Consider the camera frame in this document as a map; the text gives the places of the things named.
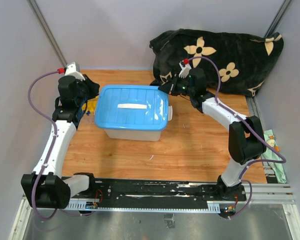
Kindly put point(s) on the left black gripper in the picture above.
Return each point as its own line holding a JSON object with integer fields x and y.
{"x": 93, "y": 86}

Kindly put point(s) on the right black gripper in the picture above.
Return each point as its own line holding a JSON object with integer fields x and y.
{"x": 168, "y": 87}

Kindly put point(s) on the yellow test tube rack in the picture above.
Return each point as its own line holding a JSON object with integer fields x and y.
{"x": 90, "y": 106}

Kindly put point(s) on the clear plastic tube rack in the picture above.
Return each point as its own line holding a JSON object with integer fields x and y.
{"x": 87, "y": 120}

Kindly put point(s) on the white plastic bin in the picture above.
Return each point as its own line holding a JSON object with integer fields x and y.
{"x": 135, "y": 135}

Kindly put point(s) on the blue plastic tray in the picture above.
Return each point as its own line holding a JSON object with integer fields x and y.
{"x": 112, "y": 95}

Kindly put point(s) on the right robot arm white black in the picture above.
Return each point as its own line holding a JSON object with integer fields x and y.
{"x": 245, "y": 140}

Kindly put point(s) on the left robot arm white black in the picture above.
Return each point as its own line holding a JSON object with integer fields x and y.
{"x": 45, "y": 187}

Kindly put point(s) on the black floral blanket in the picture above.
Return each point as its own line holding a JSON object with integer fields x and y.
{"x": 234, "y": 63}

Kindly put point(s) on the green cloth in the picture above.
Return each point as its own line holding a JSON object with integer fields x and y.
{"x": 278, "y": 169}

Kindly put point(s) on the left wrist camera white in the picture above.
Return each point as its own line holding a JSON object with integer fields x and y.
{"x": 72, "y": 69}

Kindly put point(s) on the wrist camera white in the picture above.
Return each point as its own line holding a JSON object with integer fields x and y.
{"x": 185, "y": 68}
{"x": 72, "y": 69}

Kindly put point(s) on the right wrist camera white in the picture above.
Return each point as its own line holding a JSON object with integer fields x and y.
{"x": 185, "y": 68}

